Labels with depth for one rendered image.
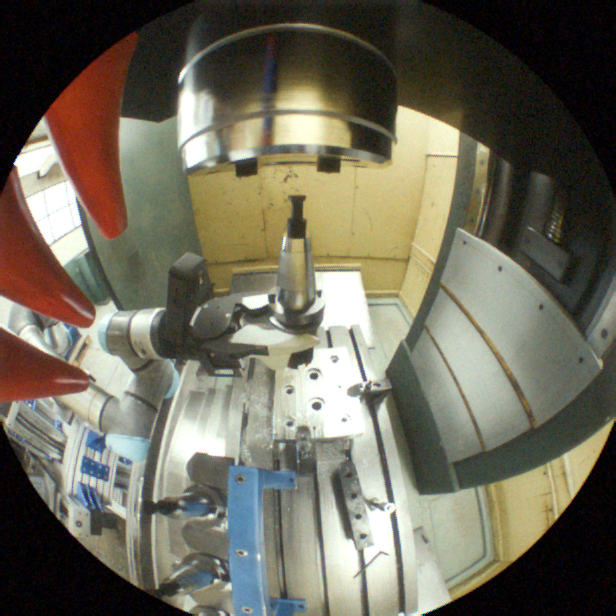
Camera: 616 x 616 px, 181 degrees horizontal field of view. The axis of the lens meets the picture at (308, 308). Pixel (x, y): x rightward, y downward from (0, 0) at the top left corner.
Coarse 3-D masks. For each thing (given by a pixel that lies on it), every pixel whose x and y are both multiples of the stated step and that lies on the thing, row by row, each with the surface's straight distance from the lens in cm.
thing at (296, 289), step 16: (288, 240) 17; (304, 240) 17; (288, 256) 17; (304, 256) 17; (288, 272) 17; (304, 272) 17; (288, 288) 18; (304, 288) 18; (288, 304) 19; (304, 304) 19
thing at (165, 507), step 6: (144, 504) 22; (150, 504) 22; (156, 504) 22; (162, 504) 23; (168, 504) 23; (174, 504) 24; (150, 510) 22; (156, 510) 21; (162, 510) 23; (168, 510) 23; (174, 510) 24
